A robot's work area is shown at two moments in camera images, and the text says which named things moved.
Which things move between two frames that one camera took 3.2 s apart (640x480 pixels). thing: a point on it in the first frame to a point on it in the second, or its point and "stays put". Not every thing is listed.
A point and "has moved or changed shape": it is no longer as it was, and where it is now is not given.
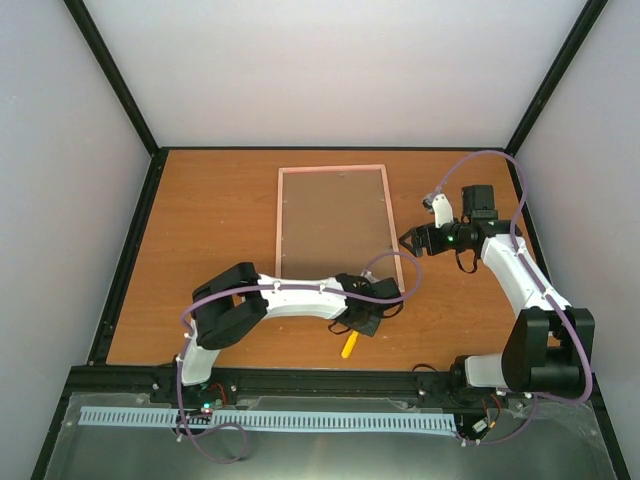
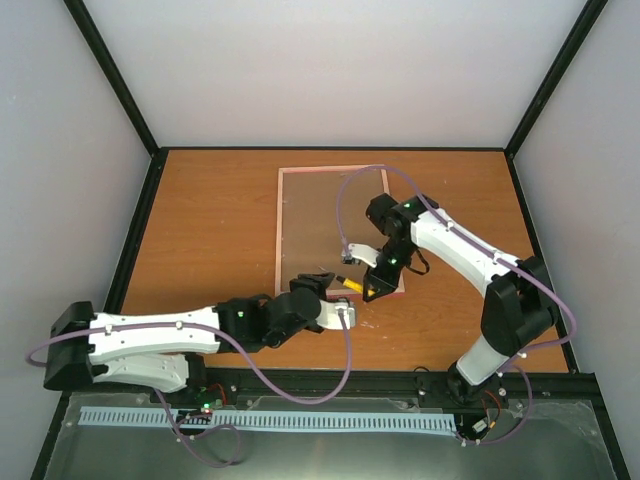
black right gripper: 418,232 to 385,284
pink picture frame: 335,220 stays put
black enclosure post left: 96,42 stays put
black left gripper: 369,327 to 317,282
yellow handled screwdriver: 350,344 has moved or changed shape
